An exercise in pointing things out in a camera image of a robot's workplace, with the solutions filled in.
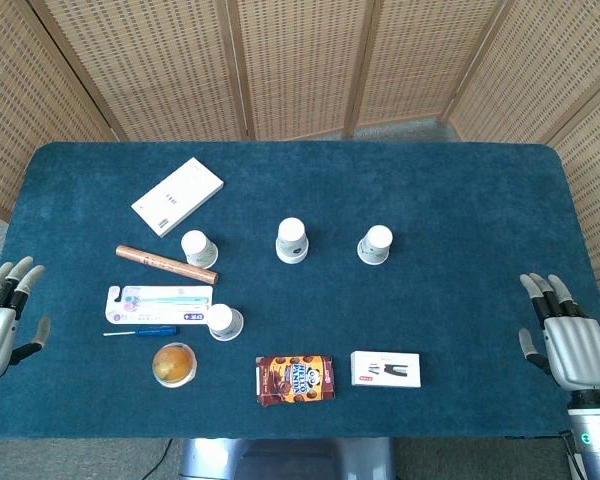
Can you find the paper cup green flower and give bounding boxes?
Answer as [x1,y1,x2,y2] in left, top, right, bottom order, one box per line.
[180,229,219,269]

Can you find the brown copper-coloured roll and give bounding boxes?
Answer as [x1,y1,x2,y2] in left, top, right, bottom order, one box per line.
[115,243,220,285]

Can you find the paper cup green blue flowers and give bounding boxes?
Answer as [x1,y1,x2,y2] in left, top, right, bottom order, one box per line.
[356,224,394,266]

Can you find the flat white cardboard box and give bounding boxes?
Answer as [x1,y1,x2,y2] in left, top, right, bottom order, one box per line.
[130,157,226,239]

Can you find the stack of white paper cups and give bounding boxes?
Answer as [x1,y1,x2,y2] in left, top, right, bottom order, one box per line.
[275,217,310,265]

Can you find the white stapler box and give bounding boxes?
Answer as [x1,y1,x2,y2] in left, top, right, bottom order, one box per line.
[350,350,422,389]

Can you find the toothbrush blister pack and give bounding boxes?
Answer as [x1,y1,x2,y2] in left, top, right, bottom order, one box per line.
[104,284,215,326]

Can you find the thin black floor cable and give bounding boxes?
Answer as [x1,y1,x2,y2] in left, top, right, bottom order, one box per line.
[144,438,174,480]

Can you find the Hello Panda biscuit box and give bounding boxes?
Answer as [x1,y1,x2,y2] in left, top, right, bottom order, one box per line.
[254,354,338,407]

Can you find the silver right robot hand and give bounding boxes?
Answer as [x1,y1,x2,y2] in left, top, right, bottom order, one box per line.
[518,272,600,392]

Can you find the orange fruit jelly cup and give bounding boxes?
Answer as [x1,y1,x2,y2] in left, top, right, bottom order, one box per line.
[151,342,199,389]

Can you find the dark blue table cloth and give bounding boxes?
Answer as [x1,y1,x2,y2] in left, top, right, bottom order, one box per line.
[0,141,600,441]

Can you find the blue handled screwdriver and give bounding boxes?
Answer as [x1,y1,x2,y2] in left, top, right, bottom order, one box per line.
[102,324,181,339]

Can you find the woven wicker folding screen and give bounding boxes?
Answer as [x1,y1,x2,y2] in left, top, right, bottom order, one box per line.
[0,0,600,321]

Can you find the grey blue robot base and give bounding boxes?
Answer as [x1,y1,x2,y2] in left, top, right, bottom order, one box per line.
[179,437,396,480]

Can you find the paper cup blue flower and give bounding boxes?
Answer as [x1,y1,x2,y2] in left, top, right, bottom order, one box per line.
[207,303,245,342]

